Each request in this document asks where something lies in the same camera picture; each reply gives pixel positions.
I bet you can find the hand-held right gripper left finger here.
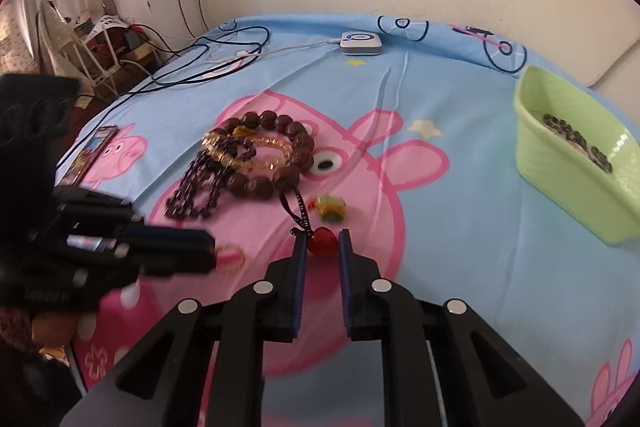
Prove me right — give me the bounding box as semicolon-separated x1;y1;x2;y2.
60;232;308;427

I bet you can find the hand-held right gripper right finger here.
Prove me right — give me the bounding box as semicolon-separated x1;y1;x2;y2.
338;228;586;427

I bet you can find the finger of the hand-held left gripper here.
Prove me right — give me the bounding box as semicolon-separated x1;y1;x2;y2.
30;226;217;305
52;186;147;229

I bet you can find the red heart pendant black cord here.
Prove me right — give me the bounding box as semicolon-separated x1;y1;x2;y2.
279;186;339;259

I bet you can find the dark purple bead necklace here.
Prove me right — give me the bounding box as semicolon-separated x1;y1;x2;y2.
167;142;258;222

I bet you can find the green yellow pendant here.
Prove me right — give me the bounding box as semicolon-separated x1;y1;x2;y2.
310;193;349;224

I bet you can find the yellow crystal bead bracelet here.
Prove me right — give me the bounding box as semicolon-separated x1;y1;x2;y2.
201;127;296;172

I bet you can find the large brown bead bracelet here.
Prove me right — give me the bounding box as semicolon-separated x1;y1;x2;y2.
212;109;316;202

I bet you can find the light green plastic basin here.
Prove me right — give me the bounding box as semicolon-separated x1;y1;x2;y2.
514;65;640;248

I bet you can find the pile of colourful bead strings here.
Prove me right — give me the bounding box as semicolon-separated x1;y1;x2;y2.
542;113;614;174

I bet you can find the smartphone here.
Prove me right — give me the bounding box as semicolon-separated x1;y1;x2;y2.
59;125;120;186

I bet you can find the cartoon pig printed blanket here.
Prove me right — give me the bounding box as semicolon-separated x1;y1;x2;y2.
55;12;640;427

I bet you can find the white square hub device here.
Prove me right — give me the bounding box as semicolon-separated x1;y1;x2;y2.
339;31;383;56

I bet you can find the white wire rack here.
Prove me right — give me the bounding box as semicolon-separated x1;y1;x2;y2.
37;0;123;100

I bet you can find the white charger with cable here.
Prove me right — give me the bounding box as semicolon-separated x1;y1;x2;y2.
205;49;261;75

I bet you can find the black cable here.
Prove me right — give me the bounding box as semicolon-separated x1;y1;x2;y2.
55;26;273;172

